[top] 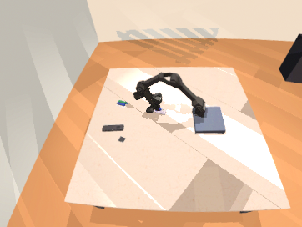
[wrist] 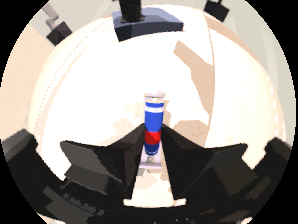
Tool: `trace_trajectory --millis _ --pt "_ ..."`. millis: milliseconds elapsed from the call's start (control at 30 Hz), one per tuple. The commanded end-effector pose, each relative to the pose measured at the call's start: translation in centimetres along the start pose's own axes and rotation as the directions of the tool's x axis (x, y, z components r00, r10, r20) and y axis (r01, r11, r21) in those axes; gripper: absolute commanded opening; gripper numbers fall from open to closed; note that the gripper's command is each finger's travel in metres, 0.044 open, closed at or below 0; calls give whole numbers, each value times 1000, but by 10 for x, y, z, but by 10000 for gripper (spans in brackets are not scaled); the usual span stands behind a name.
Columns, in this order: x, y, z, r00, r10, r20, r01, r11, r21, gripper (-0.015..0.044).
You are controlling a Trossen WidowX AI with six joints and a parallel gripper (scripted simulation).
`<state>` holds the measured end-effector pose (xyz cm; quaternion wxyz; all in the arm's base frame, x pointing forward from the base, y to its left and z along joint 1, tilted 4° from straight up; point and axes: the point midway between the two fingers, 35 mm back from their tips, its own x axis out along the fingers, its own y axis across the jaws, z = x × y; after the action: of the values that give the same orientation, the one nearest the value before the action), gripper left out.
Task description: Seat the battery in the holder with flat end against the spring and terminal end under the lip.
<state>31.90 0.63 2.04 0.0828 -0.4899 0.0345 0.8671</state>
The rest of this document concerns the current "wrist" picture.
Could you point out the blue and red striped cylinder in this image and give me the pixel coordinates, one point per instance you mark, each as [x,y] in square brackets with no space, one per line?
[153,121]

